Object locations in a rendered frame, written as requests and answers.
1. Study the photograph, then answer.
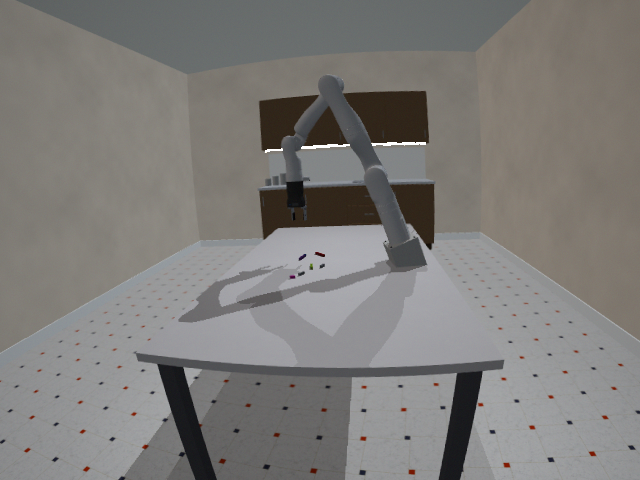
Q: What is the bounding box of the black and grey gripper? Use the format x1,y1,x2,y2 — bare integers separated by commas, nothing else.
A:
286,170,310,221

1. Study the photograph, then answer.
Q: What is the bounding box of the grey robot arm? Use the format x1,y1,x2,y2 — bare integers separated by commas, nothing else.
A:
281,75,410,245

